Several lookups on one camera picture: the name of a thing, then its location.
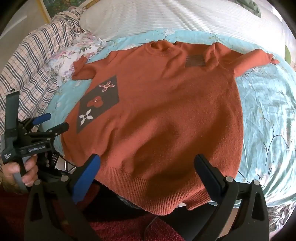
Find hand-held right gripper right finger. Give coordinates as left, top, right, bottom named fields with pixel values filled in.
left=194, top=154, right=270, bottom=241

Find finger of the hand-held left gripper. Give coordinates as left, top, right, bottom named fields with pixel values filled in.
left=27, top=122, right=70, bottom=140
left=23, top=113, right=52, bottom=127

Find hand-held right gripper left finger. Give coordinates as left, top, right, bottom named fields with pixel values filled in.
left=24, top=154, right=101, bottom=241

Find orange knit sweater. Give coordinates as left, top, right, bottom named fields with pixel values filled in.
left=61, top=40, right=280, bottom=216

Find person's left hand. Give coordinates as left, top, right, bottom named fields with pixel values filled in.
left=2, top=155, right=39, bottom=187

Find plaid checked cloth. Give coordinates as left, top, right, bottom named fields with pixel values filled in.
left=0, top=6, right=86, bottom=130

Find person's dark red clothing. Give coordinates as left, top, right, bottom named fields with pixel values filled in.
left=0, top=183, right=185, bottom=241

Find white pink floral cloth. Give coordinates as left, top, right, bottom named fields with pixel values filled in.
left=48, top=31, right=109, bottom=87

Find teal floral bed sheet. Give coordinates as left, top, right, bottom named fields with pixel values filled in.
left=45, top=28, right=296, bottom=233

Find gold framed picture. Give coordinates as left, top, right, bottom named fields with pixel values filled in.
left=37, top=0, right=97, bottom=23

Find white striped quilt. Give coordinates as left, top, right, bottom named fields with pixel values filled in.
left=79, top=0, right=292, bottom=62

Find green cloth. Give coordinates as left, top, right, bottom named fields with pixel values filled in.
left=235, top=0, right=262, bottom=18

